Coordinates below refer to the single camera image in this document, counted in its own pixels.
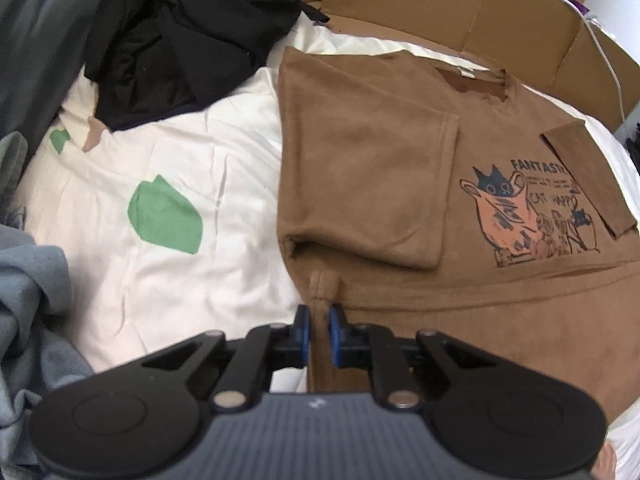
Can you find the dark grey garment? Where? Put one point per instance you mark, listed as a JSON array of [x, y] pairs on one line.
[[45, 35]]

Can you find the white printed blanket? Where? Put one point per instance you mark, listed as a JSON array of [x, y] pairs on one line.
[[225, 135]]

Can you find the brown printed t-shirt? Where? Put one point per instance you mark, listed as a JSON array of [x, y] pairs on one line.
[[375, 160]]

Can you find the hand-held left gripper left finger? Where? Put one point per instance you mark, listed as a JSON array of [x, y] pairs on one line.
[[301, 335]]

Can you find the cardboard sheet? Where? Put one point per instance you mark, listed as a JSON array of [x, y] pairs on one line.
[[525, 30]]

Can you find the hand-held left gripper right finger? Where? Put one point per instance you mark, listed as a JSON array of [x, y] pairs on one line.
[[334, 335]]

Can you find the purple plug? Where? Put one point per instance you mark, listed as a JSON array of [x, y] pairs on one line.
[[580, 7]]

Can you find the black crumpled garment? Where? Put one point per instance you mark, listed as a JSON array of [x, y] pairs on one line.
[[200, 50]]

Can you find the blue-grey garment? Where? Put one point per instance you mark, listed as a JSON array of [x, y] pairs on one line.
[[30, 300]]

